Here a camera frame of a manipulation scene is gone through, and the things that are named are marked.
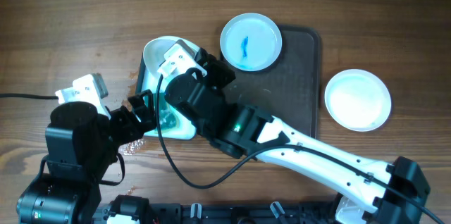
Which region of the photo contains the white plate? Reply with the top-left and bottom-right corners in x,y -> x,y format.
142,36 -> 207,90
323,69 -> 392,132
220,13 -> 283,72

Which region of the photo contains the green yellow sponge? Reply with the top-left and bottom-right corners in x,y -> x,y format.
159,108 -> 180,130

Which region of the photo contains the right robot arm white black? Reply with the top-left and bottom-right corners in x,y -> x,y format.
158,40 -> 430,223

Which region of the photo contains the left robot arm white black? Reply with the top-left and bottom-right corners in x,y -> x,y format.
16,73 -> 156,223

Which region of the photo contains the brown plastic serving tray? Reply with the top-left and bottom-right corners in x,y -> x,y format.
223,25 -> 321,138

